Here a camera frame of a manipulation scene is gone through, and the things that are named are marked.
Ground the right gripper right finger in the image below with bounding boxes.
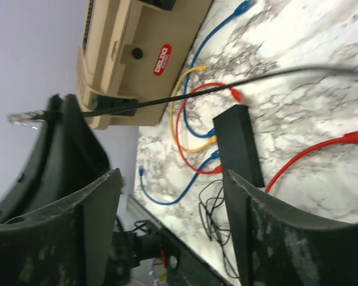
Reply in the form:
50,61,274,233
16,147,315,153
223,170,358,285

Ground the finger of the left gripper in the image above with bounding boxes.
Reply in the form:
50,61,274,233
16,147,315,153
0,94,110,223

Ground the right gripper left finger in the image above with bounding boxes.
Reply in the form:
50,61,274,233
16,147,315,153
0,169,122,285

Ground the black ethernet cable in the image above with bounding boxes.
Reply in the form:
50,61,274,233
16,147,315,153
7,65,358,130

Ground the black adapter power cord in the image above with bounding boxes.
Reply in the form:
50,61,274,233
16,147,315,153
197,178,241,279

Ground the black blue network switch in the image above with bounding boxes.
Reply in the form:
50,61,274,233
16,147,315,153
212,104,265,188

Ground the yellow ethernet cable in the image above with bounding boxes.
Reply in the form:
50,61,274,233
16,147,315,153
169,64,218,154

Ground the long red ethernet cable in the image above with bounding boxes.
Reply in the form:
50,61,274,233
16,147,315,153
175,82,245,175

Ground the tan plastic toolbox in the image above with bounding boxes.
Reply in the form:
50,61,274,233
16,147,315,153
76,0,212,130

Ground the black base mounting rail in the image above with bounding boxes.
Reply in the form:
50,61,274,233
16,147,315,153
103,197,230,285

